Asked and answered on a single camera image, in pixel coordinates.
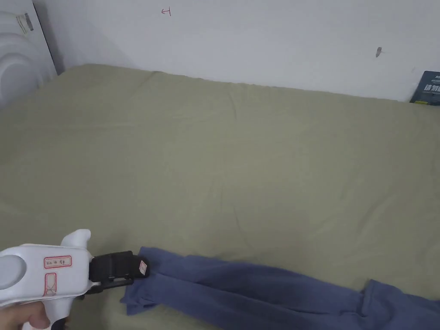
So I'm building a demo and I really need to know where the white washing machine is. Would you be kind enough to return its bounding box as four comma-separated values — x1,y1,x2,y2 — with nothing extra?
0,0,58,110

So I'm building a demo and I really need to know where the bed with pale green sheet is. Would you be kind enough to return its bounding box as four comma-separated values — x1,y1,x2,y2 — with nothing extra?
0,63,440,330

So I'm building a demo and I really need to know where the person's left hand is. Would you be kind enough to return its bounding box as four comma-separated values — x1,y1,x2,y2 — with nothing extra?
0,302,51,330

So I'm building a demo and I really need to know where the blue garment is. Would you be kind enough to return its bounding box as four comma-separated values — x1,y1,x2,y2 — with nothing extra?
119,246,440,330

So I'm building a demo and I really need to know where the dark blue printed box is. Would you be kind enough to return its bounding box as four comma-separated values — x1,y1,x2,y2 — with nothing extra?
409,70,440,107

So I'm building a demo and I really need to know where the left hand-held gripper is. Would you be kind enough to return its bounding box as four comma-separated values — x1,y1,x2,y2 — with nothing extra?
0,229,151,330

